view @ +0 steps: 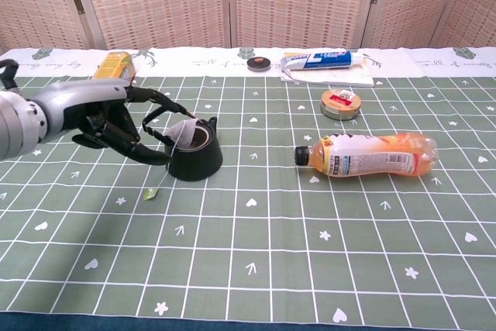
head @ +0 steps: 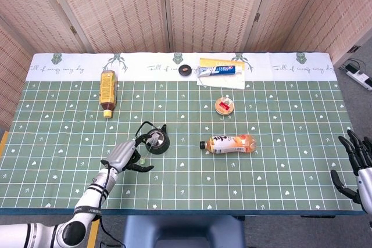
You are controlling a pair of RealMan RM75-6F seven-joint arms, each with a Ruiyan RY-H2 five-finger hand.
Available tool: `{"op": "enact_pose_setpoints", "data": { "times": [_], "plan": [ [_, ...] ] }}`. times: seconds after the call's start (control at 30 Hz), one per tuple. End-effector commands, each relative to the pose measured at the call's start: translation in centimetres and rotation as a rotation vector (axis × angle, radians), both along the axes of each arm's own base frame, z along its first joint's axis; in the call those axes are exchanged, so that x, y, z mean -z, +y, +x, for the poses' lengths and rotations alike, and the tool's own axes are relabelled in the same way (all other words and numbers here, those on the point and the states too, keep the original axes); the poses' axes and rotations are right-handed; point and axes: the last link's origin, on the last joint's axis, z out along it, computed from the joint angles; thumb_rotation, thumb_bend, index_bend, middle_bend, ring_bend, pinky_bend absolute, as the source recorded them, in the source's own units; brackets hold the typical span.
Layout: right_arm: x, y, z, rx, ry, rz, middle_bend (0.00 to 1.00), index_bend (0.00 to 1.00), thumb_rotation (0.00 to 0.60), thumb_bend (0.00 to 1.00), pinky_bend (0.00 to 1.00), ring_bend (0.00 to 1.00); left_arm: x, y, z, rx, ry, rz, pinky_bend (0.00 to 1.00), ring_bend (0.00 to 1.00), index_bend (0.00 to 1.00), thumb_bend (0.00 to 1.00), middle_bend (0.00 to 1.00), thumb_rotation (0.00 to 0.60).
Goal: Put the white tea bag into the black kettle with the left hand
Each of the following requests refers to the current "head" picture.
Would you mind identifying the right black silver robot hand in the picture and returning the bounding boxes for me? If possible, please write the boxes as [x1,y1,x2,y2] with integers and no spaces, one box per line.
[330,128,372,214]

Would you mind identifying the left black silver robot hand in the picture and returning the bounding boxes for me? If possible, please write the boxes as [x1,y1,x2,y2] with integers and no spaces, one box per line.
[100,133,155,173]

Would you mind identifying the tea bag with string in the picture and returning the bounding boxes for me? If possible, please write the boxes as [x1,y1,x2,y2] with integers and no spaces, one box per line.
[139,132,161,165]

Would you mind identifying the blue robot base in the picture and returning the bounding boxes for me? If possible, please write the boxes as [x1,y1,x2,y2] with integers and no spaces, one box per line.
[121,215,246,248]

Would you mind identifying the black cast iron teapot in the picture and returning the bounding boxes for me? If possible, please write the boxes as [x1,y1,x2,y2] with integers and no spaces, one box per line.
[135,121,171,155]

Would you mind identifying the yellow label tea bottle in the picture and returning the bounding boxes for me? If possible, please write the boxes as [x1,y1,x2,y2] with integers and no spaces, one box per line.
[99,70,119,119]

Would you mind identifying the yellow floor tape strip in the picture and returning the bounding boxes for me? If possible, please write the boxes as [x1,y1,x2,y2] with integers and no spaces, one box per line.
[0,131,9,156]
[86,218,101,248]

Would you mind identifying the white power strip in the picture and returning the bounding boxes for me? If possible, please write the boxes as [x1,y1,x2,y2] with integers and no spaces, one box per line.
[345,69,372,91]

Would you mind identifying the green grid tablecloth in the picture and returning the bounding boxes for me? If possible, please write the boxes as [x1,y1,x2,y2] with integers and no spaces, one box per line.
[0,52,364,211]

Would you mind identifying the orange juice bottle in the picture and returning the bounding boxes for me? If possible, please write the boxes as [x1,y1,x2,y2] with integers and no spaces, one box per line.
[199,134,258,156]

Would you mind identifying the round tin red label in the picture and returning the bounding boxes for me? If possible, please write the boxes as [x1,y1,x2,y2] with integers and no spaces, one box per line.
[214,97,235,114]

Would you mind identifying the white paper sheet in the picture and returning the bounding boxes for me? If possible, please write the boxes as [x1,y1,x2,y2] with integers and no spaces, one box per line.
[196,57,246,91]

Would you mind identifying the blue white toothpaste tube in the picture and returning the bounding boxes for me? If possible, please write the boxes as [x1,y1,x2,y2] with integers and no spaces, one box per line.
[196,64,242,78]

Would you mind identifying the bamboo folding screen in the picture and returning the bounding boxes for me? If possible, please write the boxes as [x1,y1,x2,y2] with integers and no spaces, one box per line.
[0,0,372,130]

